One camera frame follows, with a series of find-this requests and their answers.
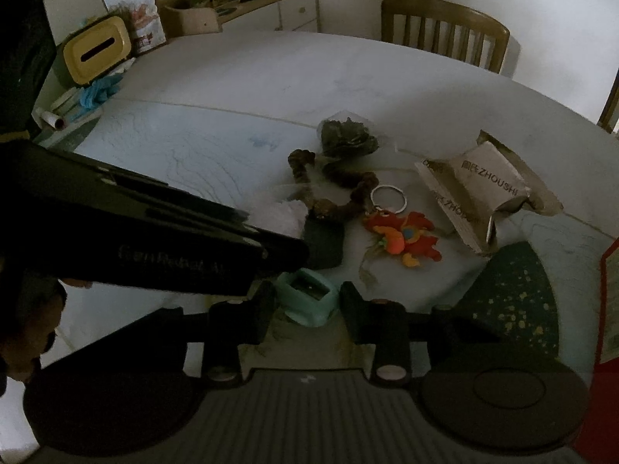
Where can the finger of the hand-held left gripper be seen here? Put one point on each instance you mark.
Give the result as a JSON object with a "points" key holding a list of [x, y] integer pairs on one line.
{"points": [[285, 254]]}

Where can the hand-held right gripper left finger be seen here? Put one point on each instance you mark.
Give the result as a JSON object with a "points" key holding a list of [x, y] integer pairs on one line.
{"points": [[266, 308]]}

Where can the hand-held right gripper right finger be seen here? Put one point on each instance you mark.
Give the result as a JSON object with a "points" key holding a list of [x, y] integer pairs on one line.
{"points": [[350, 310]]}

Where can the white tissue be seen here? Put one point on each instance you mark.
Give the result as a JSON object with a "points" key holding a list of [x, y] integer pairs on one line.
{"points": [[286, 215]]}

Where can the dark green pouch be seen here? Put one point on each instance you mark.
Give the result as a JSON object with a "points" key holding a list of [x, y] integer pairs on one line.
{"points": [[324, 245]]}

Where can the teal small case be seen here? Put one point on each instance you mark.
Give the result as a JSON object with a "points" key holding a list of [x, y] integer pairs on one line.
{"points": [[307, 302]]}

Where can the silver foil packet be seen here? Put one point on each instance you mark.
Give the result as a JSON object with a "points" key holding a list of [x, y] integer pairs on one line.
{"points": [[483, 184]]}

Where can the red shoe box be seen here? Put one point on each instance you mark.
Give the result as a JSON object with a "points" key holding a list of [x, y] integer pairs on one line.
{"points": [[607, 382]]}

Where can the person's left hand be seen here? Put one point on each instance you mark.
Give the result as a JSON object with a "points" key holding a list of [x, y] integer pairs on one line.
{"points": [[29, 331]]}

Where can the white lint roller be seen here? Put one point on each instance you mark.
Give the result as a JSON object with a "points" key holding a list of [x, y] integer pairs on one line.
{"points": [[51, 120]]}

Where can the bag of dried leaves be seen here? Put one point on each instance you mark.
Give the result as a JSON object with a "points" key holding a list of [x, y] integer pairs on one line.
{"points": [[348, 136]]}

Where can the blue gloves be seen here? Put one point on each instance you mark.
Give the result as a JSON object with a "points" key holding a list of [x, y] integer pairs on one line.
{"points": [[99, 90]]}

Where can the yellow tissue box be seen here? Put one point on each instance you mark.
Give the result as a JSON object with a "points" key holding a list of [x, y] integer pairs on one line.
{"points": [[96, 53]]}

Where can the white printed standing bag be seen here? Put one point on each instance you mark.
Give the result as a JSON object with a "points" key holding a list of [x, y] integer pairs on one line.
{"points": [[138, 9]]}

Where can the white wooden sideboard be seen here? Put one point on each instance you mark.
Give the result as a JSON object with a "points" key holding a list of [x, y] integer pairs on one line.
{"points": [[275, 8]]}

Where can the wooden tray box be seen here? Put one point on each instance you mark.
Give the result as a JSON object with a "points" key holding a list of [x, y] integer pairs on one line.
{"points": [[193, 18]]}

